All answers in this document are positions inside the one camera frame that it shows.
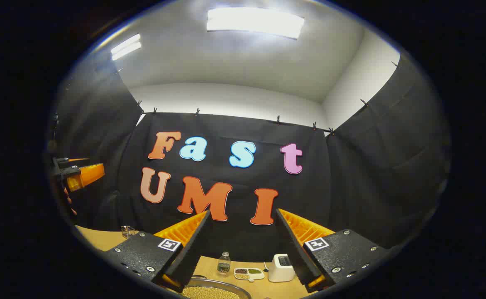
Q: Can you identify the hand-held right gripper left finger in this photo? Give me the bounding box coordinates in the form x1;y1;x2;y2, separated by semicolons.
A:
102;210;212;293

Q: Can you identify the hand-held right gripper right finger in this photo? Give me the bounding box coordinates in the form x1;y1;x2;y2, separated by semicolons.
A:
276;208;393;293

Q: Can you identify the stainless steel pot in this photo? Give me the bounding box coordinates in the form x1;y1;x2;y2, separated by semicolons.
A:
181;274;252;299

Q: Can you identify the clear plastic water bottle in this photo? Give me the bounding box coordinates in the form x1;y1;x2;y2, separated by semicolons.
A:
217;251;231;277

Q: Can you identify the pile of yellow soybeans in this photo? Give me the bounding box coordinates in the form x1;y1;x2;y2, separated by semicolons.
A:
183;286;241;299

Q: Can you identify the white sectioned bean dish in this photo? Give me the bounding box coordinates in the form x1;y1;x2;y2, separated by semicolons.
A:
234;267;265;282

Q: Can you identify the black backdrop cloth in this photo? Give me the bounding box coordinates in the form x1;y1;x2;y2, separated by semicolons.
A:
46;50;453;264

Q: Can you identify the small ceiling light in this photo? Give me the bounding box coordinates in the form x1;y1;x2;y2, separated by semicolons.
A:
111;33;142;61

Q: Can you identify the row of black clips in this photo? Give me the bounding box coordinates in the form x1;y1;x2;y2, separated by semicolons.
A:
116;60;399;137

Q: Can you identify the large rectangular ceiling light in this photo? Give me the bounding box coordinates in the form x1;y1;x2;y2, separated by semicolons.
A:
207;7;305;40

